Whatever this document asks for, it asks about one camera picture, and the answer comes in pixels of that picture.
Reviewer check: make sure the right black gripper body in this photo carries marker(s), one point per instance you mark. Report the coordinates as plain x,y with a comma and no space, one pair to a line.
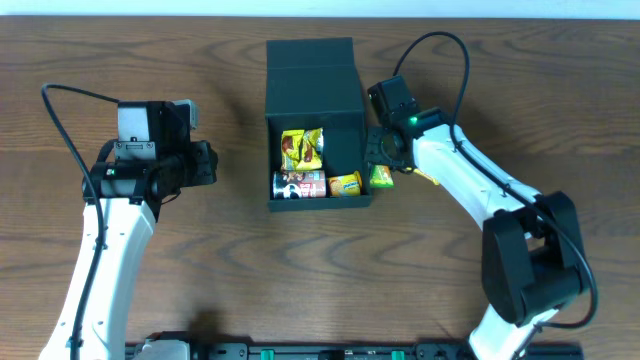
376,148

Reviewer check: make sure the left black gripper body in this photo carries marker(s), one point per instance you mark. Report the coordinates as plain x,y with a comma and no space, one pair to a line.
204,162

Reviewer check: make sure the green yellow snack packet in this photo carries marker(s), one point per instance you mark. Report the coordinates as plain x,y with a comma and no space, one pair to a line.
381,177

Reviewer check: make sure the yellow peanut butter packet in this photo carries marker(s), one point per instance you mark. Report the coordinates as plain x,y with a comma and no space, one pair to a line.
430,178

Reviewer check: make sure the orange biscuit packet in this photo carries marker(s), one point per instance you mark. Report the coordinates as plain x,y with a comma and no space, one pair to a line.
348,185

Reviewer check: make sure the yellow chocolate snack packet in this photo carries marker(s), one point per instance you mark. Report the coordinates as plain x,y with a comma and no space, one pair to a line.
311,150

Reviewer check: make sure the red Pringles can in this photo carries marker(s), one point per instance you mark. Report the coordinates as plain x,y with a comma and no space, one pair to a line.
299,184

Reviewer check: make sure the yellow brown snack packet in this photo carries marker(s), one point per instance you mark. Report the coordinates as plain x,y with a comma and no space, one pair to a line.
291,141

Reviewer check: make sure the dark green box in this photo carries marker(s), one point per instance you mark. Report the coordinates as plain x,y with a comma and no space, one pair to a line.
310,84

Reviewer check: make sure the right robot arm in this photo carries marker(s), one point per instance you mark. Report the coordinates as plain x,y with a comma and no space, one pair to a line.
532,262

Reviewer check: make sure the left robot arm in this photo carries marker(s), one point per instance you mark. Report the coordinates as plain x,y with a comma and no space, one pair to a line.
122,205

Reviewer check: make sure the black mounting rail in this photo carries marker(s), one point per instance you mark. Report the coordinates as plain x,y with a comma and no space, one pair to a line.
182,345

